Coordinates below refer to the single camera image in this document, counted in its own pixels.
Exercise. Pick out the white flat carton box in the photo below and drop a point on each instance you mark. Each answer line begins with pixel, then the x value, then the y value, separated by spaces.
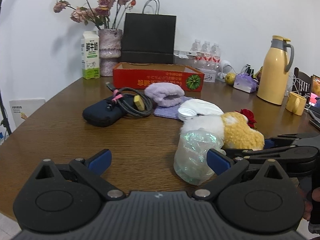
pixel 185 54

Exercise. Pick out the laptop screen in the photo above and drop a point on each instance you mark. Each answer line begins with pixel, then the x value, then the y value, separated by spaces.
pixel 315 91

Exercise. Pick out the water bottle middle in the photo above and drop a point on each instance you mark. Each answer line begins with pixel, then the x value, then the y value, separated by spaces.
pixel 206 54

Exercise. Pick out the white small camera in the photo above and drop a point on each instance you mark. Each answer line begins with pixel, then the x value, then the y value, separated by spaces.
pixel 223 69

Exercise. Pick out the yellow white plush toy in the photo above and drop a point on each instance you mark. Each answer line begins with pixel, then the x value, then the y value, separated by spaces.
pixel 231 127

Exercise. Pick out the water bottle right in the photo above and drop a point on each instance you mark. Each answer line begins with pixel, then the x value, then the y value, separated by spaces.
pixel 216 55

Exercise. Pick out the pink textured vase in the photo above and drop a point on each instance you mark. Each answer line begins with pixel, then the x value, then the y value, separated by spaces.
pixel 109 50

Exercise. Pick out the green yellow apple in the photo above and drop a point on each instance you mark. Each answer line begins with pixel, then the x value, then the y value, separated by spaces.
pixel 230 79

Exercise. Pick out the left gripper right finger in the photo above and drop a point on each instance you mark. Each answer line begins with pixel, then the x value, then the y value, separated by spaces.
pixel 228 191

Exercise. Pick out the white cloth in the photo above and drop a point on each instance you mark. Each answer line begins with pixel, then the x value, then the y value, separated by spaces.
pixel 201 107

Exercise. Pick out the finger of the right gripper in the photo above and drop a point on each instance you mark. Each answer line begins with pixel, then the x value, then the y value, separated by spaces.
pixel 283 155
pixel 298 139

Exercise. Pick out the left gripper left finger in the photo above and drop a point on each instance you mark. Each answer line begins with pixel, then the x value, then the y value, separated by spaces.
pixel 65 197

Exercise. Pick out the person hand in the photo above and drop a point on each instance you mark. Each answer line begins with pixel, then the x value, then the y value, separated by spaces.
pixel 308 205

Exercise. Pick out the yellow thermos jug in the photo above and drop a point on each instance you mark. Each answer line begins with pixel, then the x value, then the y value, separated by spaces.
pixel 275 71

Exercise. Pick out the small purple gift bag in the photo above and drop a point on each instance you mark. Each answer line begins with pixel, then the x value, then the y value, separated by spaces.
pixel 245 83

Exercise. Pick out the white green milk carton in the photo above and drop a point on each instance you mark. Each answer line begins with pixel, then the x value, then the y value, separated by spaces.
pixel 90 58

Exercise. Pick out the dark blue pouch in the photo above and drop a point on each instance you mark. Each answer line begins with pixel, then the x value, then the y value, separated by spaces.
pixel 103 113

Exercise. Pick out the black paper bag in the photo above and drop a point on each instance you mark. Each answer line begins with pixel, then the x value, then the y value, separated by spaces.
pixel 148 38

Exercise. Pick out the purple fluffy towel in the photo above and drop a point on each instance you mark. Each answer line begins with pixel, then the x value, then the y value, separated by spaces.
pixel 165 94

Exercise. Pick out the white booklet by wall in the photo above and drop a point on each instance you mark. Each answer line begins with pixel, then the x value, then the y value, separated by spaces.
pixel 22 109

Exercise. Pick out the red cardboard box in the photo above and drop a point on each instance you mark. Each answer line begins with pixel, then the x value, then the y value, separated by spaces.
pixel 141 75

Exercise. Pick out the yellow mug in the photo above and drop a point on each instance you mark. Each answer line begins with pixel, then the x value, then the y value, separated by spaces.
pixel 296 104

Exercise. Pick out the yellow sponge block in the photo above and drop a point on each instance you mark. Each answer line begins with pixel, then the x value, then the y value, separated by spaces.
pixel 139 103

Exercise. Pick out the dried rose bouquet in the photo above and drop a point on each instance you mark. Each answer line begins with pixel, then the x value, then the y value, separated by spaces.
pixel 106 15

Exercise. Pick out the purple knitted cloth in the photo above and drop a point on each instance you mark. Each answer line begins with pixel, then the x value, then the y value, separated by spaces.
pixel 169 112

